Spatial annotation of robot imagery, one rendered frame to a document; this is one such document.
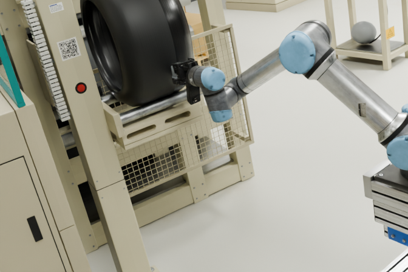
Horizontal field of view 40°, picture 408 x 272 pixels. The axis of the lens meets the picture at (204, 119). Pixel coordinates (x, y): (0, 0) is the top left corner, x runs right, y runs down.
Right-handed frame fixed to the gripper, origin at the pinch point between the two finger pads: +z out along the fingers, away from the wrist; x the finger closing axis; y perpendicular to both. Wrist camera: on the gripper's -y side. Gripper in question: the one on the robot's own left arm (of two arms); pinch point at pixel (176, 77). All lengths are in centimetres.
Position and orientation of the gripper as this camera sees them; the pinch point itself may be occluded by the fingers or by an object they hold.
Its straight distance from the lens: 217.4
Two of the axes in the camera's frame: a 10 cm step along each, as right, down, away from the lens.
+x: -8.6, 3.5, -3.7
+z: -4.4, -1.4, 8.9
